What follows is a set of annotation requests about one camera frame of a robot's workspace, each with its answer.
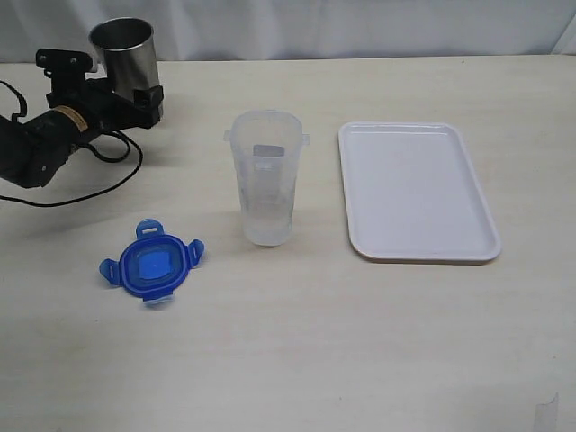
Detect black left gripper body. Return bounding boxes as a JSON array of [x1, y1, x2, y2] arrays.
[[35, 48, 140, 131]]

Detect stainless steel tumbler cup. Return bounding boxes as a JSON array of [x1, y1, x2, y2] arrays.
[[89, 17, 161, 103]]

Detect blue plastic container lid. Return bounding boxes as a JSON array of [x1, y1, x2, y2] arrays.
[[99, 219, 205, 309]]

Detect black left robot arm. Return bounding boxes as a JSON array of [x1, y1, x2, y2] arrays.
[[1, 49, 164, 188]]

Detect clear plastic tall container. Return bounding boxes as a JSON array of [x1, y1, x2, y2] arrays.
[[225, 110, 310, 247]]

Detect white backdrop curtain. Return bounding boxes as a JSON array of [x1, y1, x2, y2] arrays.
[[1, 1, 575, 63]]

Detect white rectangular plastic tray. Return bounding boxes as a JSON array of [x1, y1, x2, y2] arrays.
[[338, 121, 501, 263]]

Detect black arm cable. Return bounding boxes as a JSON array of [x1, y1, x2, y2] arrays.
[[0, 79, 144, 208]]

